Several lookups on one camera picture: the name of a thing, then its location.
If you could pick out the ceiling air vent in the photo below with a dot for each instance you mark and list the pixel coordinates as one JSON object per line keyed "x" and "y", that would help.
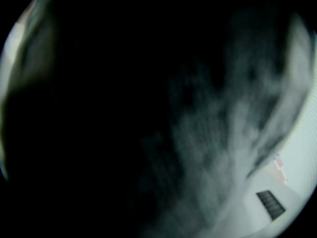
{"x": 271, "y": 204}

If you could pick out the grey clothes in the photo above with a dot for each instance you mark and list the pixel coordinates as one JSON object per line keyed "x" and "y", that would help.
{"x": 223, "y": 133}

